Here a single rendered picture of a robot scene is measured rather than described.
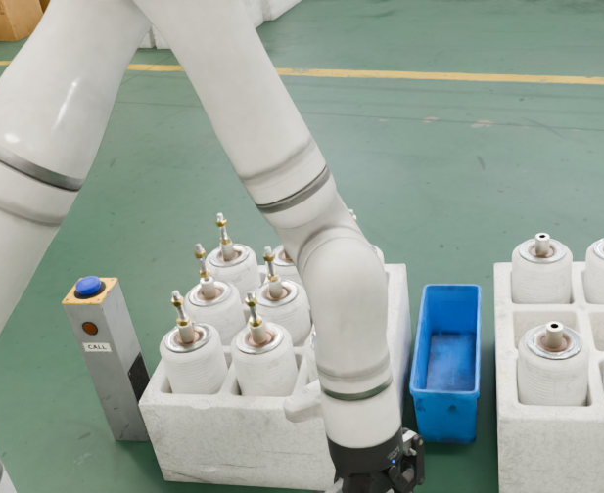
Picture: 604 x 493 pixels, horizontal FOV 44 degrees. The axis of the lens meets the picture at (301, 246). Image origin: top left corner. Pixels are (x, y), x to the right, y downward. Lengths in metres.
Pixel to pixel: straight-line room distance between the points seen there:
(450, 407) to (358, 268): 0.66
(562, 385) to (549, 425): 0.06
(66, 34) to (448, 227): 1.38
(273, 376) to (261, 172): 0.60
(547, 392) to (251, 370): 0.43
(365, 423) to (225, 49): 0.36
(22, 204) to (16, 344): 1.23
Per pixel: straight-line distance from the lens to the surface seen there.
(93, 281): 1.26
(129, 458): 1.41
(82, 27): 0.62
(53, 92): 0.59
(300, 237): 0.67
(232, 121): 0.58
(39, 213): 0.59
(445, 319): 1.50
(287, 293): 1.24
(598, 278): 1.30
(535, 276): 1.28
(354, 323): 0.65
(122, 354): 1.31
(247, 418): 1.17
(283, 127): 0.59
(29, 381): 1.67
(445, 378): 1.42
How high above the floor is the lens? 0.96
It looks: 31 degrees down
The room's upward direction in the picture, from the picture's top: 10 degrees counter-clockwise
